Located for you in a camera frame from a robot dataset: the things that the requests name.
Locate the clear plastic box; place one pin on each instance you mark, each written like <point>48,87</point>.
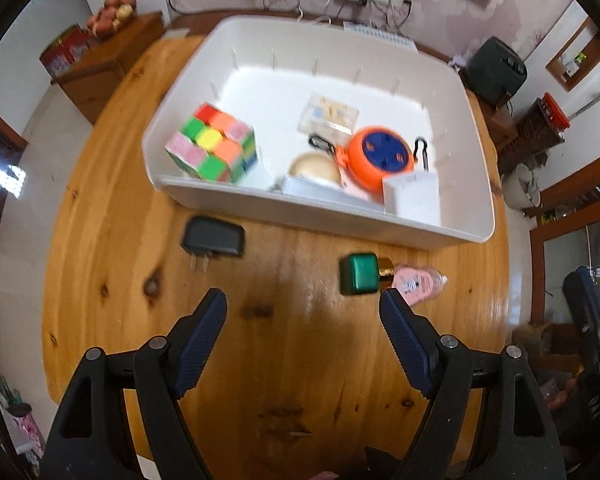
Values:
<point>327,112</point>

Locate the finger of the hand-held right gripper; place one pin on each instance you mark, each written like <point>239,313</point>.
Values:
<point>587,310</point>

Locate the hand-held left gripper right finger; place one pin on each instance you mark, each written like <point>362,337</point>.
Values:
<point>405,340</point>

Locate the orange round reel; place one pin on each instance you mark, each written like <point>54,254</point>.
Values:
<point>375,152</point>

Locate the bowl of apples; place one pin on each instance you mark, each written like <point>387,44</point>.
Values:
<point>110,15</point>

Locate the white bunny-shaped box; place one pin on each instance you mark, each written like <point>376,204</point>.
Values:
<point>310,187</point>

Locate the black carabiner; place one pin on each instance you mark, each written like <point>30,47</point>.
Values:
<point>421,152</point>
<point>322,142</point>

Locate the pink round packet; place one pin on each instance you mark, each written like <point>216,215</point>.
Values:
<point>420,282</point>

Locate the green perfume bottle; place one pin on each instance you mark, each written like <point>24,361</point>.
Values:
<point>360,272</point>

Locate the white power adapter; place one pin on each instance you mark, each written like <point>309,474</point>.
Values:
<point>410,197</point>

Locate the white bowl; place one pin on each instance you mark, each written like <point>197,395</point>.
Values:
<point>517,190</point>

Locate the red-lid jar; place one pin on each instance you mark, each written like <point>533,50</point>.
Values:
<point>530,130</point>

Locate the cardboard box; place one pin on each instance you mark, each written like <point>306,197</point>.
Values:
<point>540,340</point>

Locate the white ribbed device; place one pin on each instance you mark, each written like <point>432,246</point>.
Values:
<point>380,35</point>

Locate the wooden cabinet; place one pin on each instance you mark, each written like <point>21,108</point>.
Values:
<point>110,70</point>

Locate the red tin box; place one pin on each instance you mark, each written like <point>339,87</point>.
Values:
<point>65,52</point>

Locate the white plastic bin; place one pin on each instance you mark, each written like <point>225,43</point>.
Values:
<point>280,80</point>

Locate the black power adapter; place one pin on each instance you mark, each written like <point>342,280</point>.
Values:
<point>212,237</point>

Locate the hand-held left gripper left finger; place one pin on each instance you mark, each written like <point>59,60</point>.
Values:
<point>202,345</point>

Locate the wooden wall frame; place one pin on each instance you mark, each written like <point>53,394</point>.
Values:
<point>577,60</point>

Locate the colourful puzzle cube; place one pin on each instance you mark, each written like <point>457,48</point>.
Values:
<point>207,145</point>

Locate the pink patterned container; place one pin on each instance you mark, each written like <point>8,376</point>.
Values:
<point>27,430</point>

